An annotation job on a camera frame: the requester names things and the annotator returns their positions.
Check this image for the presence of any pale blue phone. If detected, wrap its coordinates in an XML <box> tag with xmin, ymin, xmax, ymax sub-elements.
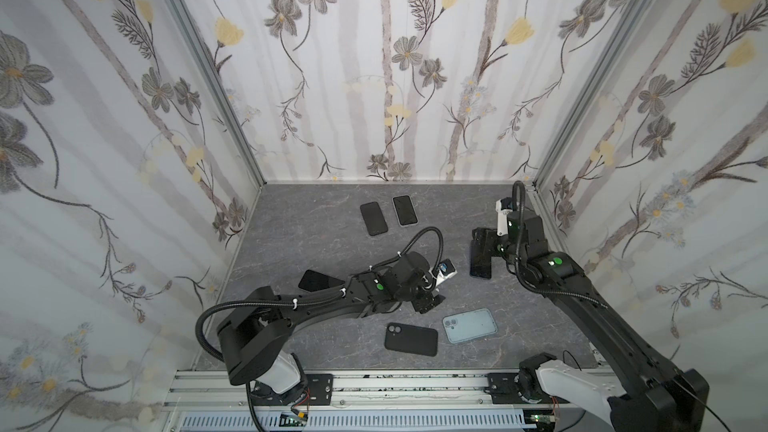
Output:
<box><xmin>442</xmin><ymin>308</ymin><xmax>498</xmax><ymax>344</ymax></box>

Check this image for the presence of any black phone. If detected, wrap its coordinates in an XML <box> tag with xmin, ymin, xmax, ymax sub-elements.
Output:
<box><xmin>470</xmin><ymin>255</ymin><xmax>492</xmax><ymax>280</ymax></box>
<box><xmin>392</xmin><ymin>195</ymin><xmax>418</xmax><ymax>227</ymax></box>
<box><xmin>298</xmin><ymin>269</ymin><xmax>346</xmax><ymax>292</ymax></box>

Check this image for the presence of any black phone case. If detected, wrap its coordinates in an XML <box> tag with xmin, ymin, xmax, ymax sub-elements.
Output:
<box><xmin>384</xmin><ymin>322</ymin><xmax>438</xmax><ymax>357</ymax></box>
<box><xmin>359</xmin><ymin>202</ymin><xmax>389</xmax><ymax>237</ymax></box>

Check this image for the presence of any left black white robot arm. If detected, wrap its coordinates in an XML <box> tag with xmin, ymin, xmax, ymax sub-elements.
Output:
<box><xmin>195</xmin><ymin>252</ymin><xmax>457</xmax><ymax>405</ymax></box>

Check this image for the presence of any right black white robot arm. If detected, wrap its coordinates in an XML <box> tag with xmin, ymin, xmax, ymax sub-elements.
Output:
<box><xmin>470</xmin><ymin>210</ymin><xmax>709</xmax><ymax>431</ymax></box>

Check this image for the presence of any black phone case front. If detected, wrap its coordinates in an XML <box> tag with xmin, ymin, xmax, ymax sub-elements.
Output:
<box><xmin>384</xmin><ymin>322</ymin><xmax>438</xmax><ymax>357</ymax></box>

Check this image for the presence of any small green circuit board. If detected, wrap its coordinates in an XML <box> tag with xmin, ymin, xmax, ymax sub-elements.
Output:
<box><xmin>278</xmin><ymin>411</ymin><xmax>308</xmax><ymax>428</ymax></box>

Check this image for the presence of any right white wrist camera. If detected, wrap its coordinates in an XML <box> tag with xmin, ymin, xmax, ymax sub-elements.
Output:
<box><xmin>495</xmin><ymin>197</ymin><xmax>515</xmax><ymax>237</ymax></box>

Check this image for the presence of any left black corrugated cable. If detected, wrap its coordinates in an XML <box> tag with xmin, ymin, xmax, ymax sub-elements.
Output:
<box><xmin>194</xmin><ymin>226</ymin><xmax>445</xmax><ymax>432</ymax></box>

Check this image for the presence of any right black cable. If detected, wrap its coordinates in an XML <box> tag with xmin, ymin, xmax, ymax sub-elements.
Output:
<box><xmin>509</xmin><ymin>180</ymin><xmax>733</xmax><ymax>432</ymax></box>

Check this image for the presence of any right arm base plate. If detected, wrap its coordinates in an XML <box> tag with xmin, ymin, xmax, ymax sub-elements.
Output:
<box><xmin>486</xmin><ymin>371</ymin><xmax>554</xmax><ymax>406</ymax></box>

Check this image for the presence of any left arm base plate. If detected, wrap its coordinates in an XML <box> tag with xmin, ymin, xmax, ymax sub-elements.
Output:
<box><xmin>249</xmin><ymin>374</ymin><xmax>334</xmax><ymax>406</ymax></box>

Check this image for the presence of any white slotted cable duct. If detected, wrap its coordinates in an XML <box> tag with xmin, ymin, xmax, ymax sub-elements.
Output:
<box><xmin>177</xmin><ymin>409</ymin><xmax>536</xmax><ymax>431</ymax></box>

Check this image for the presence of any aluminium front rail frame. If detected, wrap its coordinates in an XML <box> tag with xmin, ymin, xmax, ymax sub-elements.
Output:
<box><xmin>157</xmin><ymin>368</ymin><xmax>661</xmax><ymax>432</ymax></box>

